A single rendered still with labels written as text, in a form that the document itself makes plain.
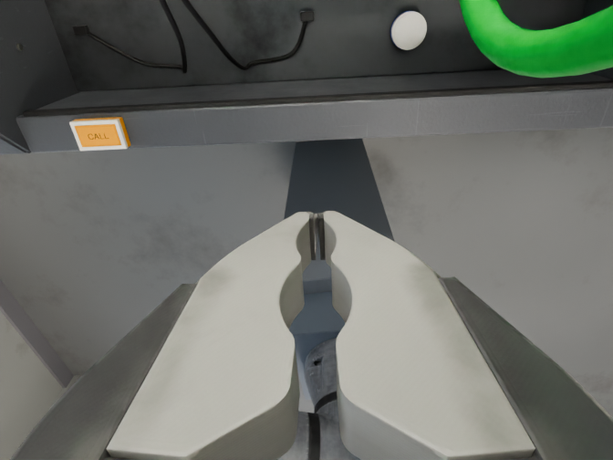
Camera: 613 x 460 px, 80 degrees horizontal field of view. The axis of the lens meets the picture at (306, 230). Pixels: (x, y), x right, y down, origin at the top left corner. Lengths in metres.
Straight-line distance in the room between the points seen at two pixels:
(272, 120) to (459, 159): 1.18
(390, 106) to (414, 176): 1.11
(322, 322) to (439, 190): 1.01
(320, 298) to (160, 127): 0.41
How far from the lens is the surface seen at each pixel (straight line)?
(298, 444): 0.54
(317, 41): 0.50
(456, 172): 1.54
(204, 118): 0.41
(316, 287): 0.69
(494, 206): 1.66
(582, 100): 0.46
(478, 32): 0.18
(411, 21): 0.49
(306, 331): 0.64
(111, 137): 0.44
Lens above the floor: 1.33
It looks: 58 degrees down
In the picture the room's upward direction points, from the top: 177 degrees counter-clockwise
